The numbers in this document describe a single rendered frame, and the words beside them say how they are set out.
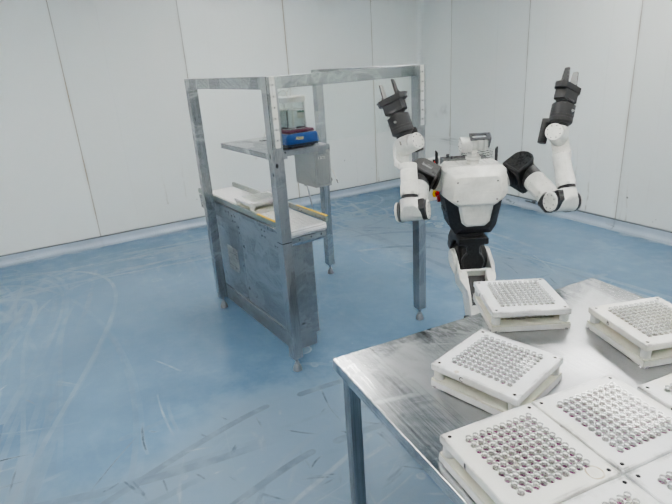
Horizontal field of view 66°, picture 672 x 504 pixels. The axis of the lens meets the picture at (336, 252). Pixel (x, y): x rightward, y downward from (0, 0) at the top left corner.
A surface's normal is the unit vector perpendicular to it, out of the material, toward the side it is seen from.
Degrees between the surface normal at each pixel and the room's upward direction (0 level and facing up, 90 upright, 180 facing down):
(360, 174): 90
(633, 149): 90
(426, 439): 0
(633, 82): 90
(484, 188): 90
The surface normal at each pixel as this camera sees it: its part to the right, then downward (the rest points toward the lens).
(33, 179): 0.50, 0.27
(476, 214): 0.01, 0.34
